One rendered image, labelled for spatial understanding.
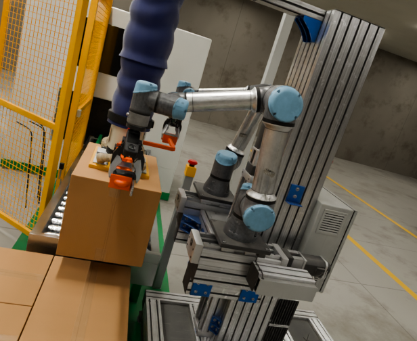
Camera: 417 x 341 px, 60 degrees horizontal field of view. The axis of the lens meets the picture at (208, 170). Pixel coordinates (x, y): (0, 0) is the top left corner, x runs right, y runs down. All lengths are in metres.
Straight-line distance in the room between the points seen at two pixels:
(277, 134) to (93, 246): 1.00
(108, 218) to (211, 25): 10.49
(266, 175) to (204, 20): 10.68
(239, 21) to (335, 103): 10.50
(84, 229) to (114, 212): 0.15
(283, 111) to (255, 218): 0.39
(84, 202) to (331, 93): 1.18
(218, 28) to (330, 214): 10.45
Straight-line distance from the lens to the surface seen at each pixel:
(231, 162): 1.93
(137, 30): 1.78
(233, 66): 12.06
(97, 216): 1.73
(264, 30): 12.34
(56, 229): 2.33
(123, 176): 1.30
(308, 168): 1.73
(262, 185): 1.33
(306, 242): 1.84
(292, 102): 1.27
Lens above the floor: 1.66
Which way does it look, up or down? 15 degrees down
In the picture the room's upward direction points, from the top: 17 degrees clockwise
